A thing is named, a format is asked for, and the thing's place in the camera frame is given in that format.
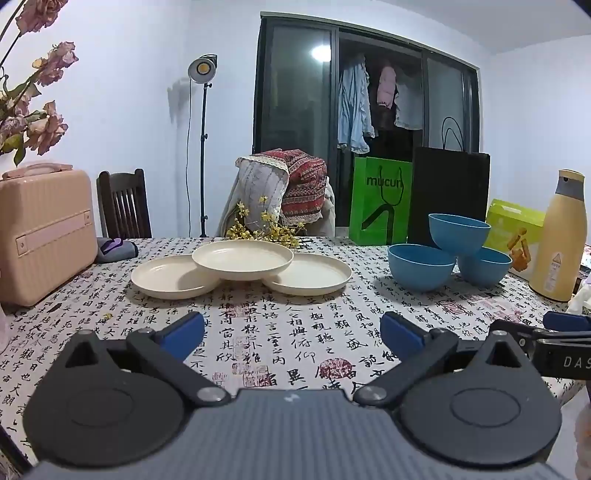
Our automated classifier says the cream plate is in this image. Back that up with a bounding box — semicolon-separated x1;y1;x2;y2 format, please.
192;240;294;282
130;255;221;299
265;253;353;295

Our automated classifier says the studio light on stand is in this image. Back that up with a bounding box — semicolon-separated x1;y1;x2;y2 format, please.
187;54;219;238

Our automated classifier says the red patterned blanket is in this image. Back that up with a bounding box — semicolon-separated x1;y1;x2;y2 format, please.
254;148;329;227

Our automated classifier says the black framed glass door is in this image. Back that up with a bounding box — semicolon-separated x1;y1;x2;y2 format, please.
253;14;481;232

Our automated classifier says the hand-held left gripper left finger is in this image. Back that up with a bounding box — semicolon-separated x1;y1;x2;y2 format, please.
59;311;232;409

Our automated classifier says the hanging light blue shirt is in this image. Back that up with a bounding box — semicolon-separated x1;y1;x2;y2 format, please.
337;55;377;155

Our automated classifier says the yellow bottle with grey cap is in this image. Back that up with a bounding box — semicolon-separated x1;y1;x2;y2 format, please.
529;169;588;303

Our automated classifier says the blue bowl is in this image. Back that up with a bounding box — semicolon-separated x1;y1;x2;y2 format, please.
387;244;458;292
428;213;491;256
457;247;513;287

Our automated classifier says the white tissue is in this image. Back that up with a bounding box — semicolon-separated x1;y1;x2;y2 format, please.
569;274;591;315

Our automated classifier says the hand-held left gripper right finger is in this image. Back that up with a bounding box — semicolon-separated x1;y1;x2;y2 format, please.
353;311;528;409

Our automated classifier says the dark wooden chair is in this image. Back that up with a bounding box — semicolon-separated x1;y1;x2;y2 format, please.
97;169;152;239

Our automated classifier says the hanging pink jacket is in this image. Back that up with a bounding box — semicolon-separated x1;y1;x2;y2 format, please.
376;65;399;110

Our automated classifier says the dried pink rose bouquet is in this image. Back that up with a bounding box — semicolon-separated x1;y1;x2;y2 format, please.
0;0;79;167

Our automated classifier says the hanging white garment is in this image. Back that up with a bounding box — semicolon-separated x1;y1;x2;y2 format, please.
393;80;424;131

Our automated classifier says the beige garment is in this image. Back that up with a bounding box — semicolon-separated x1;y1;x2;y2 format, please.
318;178;336;236

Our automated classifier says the purple grey cloth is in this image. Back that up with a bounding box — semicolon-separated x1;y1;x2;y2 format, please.
96;237;138;264

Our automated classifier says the green paper bag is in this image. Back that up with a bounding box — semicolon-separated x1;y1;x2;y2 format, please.
349;157;414;246

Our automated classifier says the yellow flower branch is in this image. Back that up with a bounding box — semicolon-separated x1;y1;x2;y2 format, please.
225;196;306;250

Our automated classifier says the calligraphy printed tablecloth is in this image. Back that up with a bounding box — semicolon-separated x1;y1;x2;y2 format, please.
0;236;591;467

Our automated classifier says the black paper bag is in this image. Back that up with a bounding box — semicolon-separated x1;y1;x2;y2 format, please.
406;117;491;247

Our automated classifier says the yellow-green snack box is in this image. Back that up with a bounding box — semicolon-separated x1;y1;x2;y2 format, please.
485;198;546;280

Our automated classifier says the beige hard suitcase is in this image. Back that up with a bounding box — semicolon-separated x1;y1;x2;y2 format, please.
0;162;99;306

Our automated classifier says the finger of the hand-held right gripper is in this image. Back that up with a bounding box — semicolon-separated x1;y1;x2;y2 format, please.
543;311;591;332
488;318;555;347

